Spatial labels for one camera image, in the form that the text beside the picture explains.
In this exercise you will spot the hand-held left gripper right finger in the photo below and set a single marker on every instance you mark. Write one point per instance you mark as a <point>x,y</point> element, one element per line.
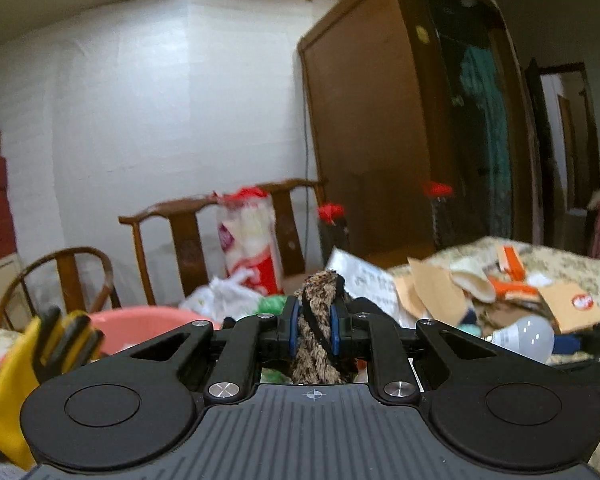
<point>334,331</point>

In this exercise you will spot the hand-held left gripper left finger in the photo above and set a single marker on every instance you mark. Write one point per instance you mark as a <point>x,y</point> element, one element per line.
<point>291,330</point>

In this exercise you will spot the brown fuzzy cloth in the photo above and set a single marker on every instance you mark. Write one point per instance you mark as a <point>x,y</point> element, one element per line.
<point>312,355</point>

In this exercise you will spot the pink plastic basin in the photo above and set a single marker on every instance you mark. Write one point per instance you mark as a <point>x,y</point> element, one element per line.
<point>145,322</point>

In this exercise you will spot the floral cloth covered desktop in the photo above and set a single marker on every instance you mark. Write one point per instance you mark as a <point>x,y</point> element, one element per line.
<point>570,265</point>

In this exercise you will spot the green packet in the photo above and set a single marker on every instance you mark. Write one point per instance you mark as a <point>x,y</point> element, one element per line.
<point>272,305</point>

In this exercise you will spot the blue cloth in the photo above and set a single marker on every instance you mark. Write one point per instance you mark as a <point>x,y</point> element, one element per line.
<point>567,344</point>

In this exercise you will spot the cardboard with round red sticker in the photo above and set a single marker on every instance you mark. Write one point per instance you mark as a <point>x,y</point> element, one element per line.
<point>560,300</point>

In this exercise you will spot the white paper sheet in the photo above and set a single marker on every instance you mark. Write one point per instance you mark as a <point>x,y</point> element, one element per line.
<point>370,280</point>

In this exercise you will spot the white plastic bag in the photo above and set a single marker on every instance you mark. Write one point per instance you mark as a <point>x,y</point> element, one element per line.
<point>220,295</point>

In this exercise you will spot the white light bulb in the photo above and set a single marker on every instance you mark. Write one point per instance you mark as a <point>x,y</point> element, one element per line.
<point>527,337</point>

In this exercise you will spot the dark bottle with red cap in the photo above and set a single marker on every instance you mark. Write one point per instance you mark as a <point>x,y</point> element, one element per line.
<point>440,220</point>
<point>332,235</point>

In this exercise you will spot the bag of paper cups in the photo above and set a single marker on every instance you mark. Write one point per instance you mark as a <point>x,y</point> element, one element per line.
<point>250,240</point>

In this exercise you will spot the orange white packet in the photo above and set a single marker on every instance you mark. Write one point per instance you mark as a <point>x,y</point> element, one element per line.
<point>512,290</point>
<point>511,260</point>

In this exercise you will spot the brown cardboard piece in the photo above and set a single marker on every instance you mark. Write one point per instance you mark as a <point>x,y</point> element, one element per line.
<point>430,290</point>

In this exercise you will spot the straight-back wooden chair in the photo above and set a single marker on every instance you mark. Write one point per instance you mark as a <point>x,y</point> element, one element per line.
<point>185,240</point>

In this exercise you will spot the cream fabric insole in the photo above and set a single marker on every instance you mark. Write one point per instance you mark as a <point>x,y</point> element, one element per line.
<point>472,282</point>

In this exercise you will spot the brown wooden wardrobe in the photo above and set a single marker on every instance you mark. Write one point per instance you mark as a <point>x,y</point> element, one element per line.
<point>370,110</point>

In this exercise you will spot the round-back wooden chair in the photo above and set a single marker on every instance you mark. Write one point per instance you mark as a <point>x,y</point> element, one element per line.
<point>72,280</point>

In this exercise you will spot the yellow black cloth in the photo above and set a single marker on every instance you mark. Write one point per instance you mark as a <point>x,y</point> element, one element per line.
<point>10,410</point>

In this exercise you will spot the cream cabinet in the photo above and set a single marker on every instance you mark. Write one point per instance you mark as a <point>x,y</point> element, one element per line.
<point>0,275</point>

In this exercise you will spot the wooden door frame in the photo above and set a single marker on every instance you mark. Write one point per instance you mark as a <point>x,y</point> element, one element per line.
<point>560,67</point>

